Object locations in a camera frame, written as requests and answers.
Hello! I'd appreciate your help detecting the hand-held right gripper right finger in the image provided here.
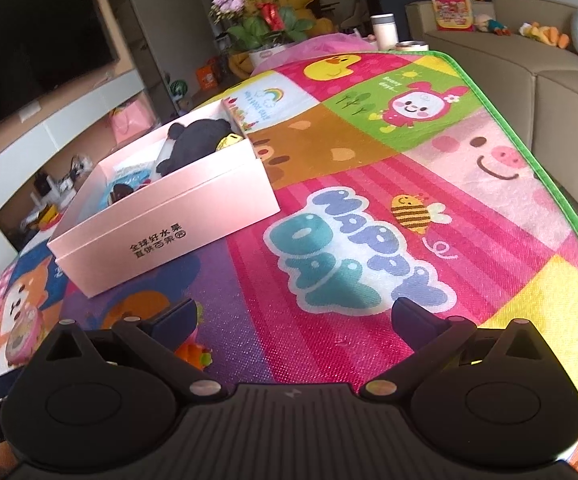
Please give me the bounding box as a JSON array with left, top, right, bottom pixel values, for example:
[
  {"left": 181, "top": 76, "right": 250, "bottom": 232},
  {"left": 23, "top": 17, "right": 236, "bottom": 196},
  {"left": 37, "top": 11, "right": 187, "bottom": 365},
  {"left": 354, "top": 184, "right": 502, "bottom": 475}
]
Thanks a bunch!
[{"left": 360, "top": 297, "right": 545, "bottom": 401}]

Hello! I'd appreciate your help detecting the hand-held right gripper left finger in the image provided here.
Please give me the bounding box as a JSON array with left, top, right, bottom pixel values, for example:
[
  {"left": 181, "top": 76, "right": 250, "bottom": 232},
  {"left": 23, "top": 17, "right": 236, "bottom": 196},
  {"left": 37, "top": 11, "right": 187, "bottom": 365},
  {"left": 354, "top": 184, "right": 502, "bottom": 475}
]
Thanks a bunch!
[{"left": 43, "top": 297, "right": 226, "bottom": 401}]

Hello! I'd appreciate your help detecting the pink cardboard box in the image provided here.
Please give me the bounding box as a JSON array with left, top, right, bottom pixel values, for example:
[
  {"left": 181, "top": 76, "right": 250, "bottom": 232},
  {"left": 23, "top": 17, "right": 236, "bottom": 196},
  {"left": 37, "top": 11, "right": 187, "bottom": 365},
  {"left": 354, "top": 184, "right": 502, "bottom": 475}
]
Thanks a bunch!
[{"left": 46, "top": 99, "right": 281, "bottom": 300}]

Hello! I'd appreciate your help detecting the black plush toy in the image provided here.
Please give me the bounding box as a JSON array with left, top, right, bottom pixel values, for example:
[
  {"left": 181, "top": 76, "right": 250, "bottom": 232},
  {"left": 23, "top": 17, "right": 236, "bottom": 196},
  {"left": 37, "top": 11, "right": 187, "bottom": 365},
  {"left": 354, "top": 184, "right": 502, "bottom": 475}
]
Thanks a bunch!
[{"left": 156, "top": 117, "right": 245, "bottom": 177}]

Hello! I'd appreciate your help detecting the colourful cartoon play mat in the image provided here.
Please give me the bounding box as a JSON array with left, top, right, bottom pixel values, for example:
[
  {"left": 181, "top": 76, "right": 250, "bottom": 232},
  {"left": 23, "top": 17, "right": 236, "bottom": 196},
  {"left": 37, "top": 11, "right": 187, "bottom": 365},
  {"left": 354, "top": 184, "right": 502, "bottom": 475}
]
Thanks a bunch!
[{"left": 0, "top": 50, "right": 578, "bottom": 480}]

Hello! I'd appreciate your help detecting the yellow toy box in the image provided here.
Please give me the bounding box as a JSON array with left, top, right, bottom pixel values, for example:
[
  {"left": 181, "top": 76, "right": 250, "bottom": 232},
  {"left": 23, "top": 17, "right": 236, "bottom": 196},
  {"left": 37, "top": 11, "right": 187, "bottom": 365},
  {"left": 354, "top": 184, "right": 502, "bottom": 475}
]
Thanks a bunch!
[{"left": 36, "top": 205, "right": 62, "bottom": 229}]

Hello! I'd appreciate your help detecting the pink gift bag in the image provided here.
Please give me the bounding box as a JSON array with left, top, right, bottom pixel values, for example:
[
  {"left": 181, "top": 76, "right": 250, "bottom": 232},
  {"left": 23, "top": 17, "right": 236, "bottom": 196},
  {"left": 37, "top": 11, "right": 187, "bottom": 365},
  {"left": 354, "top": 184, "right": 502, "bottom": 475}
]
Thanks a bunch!
[{"left": 110, "top": 97, "right": 158, "bottom": 144}]

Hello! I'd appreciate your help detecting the orange box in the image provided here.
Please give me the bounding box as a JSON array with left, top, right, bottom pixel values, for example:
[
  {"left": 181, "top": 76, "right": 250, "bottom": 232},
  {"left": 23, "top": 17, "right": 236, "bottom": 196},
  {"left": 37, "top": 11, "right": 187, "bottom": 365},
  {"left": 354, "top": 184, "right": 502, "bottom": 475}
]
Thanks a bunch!
[{"left": 196, "top": 67, "right": 220, "bottom": 92}]

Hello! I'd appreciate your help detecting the beige sofa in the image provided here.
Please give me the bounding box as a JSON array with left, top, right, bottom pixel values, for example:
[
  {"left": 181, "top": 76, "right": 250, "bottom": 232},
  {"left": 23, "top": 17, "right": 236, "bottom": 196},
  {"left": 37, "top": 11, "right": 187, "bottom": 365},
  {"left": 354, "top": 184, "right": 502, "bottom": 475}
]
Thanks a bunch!
[{"left": 406, "top": 0, "right": 578, "bottom": 241}]

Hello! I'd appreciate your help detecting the pink cloth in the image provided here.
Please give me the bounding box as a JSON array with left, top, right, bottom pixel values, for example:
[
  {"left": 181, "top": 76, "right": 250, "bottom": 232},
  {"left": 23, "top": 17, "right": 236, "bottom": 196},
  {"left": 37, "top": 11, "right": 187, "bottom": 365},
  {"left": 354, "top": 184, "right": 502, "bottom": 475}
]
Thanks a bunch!
[{"left": 251, "top": 32, "right": 378, "bottom": 76}]

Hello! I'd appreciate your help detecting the white cylindrical canister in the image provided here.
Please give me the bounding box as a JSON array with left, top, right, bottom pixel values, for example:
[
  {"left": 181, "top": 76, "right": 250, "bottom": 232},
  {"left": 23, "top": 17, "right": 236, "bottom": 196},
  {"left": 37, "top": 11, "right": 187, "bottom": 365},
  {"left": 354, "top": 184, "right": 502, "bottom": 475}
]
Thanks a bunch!
[{"left": 371, "top": 13, "right": 399, "bottom": 51}]

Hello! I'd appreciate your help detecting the potted pink orchid plant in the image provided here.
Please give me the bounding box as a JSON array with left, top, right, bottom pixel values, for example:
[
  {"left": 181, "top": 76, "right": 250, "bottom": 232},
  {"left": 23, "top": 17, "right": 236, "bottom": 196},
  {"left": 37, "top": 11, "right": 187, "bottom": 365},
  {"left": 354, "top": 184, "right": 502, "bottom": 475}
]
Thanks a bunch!
[{"left": 210, "top": 0, "right": 315, "bottom": 68}]

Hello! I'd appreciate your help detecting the colourful stuffed toy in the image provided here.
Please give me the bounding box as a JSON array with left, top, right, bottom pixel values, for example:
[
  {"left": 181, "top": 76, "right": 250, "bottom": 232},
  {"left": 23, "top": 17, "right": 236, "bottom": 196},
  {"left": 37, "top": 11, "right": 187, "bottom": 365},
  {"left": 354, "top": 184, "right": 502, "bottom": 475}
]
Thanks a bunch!
[{"left": 474, "top": 12, "right": 513, "bottom": 36}]

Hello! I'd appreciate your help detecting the black flat television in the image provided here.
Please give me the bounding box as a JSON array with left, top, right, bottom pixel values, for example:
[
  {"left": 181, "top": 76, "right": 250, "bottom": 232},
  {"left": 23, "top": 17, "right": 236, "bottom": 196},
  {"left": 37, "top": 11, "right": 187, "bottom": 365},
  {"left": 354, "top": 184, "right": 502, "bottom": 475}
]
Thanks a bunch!
[{"left": 0, "top": 0, "right": 120, "bottom": 144}]

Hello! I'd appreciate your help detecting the red cartoon bag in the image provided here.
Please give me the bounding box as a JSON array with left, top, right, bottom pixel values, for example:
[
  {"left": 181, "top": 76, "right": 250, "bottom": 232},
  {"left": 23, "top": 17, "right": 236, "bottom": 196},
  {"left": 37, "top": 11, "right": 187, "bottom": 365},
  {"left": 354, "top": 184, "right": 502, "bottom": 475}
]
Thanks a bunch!
[{"left": 431, "top": 0, "right": 475, "bottom": 30}]

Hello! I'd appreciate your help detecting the yellow orange plush toy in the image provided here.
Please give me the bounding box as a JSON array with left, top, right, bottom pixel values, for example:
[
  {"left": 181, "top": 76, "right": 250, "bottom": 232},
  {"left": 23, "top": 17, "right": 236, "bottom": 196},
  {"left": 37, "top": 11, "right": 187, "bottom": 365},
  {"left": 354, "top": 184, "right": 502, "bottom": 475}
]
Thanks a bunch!
[{"left": 519, "top": 21, "right": 570, "bottom": 50}]

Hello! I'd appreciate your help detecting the wall cabinet unit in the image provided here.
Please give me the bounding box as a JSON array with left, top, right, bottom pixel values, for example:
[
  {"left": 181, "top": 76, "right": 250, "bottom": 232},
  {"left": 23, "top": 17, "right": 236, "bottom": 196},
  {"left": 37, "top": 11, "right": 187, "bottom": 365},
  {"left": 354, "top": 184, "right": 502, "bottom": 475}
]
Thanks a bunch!
[{"left": 0, "top": 0, "right": 170, "bottom": 252}]

